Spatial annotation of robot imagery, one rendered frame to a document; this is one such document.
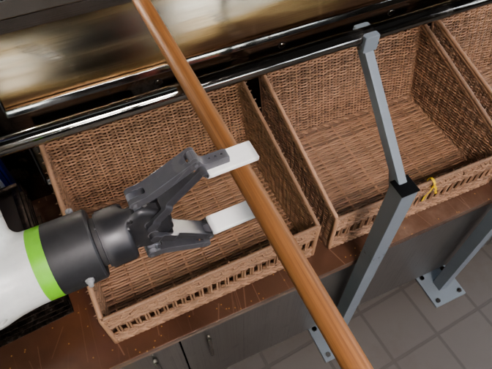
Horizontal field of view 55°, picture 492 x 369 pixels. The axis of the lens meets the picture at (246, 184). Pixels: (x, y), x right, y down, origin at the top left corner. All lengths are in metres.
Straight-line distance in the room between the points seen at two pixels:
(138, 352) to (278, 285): 0.38
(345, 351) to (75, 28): 0.89
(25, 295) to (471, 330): 1.66
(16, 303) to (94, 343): 0.65
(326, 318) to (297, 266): 0.07
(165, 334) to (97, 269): 0.64
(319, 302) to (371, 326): 1.32
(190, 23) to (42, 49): 0.34
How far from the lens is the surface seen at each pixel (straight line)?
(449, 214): 1.45
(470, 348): 1.95
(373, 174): 1.45
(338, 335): 0.54
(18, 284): 0.59
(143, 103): 0.79
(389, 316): 1.89
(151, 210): 0.59
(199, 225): 0.68
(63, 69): 1.17
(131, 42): 1.18
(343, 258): 1.29
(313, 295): 0.55
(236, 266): 1.10
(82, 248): 0.58
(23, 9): 1.09
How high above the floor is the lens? 1.71
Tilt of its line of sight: 55 degrees down
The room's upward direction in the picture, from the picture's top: straight up
